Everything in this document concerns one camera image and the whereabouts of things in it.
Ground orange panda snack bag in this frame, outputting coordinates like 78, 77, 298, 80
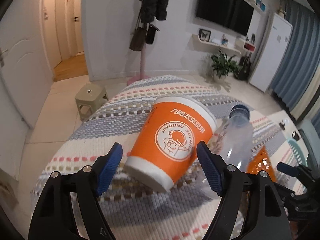
246, 146, 277, 182

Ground orange paper cup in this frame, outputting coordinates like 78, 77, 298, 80
124, 95, 217, 192

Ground white room door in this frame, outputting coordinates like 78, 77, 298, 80
1, 0, 53, 180

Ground light blue plastic basket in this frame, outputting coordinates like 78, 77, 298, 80
287, 139, 307, 166

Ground clear plastic water bottle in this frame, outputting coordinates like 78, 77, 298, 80
196, 105, 253, 199

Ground black mug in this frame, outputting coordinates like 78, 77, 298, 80
292, 131, 300, 141

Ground small dark phone stand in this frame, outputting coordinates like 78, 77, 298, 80
279, 119, 290, 131

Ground striped woven sofa cover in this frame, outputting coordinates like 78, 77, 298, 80
30, 74, 304, 240

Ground beige plastic stool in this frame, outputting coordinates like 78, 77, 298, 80
75, 83, 108, 121

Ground pink coat stand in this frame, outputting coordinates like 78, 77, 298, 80
127, 42, 148, 86

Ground green potted plant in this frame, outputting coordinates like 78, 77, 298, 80
210, 50, 240, 81

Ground blue striped curtain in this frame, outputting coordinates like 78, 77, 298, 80
270, 0, 319, 120

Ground dark acoustic guitar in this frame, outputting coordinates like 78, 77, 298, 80
236, 52, 252, 81

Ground brown hanging bag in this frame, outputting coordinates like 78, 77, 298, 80
129, 12, 148, 51

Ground white curved cube shelf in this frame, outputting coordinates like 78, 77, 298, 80
234, 37, 255, 53

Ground white refrigerator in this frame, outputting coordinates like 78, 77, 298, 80
248, 13, 293, 93

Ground black hanging coat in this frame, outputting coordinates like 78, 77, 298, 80
140, 0, 169, 23

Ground white wall shelf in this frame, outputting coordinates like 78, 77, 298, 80
192, 34, 242, 57

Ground butterfly picture frame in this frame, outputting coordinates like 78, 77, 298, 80
199, 29, 211, 42

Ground black wall television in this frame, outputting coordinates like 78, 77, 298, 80
196, 0, 254, 36

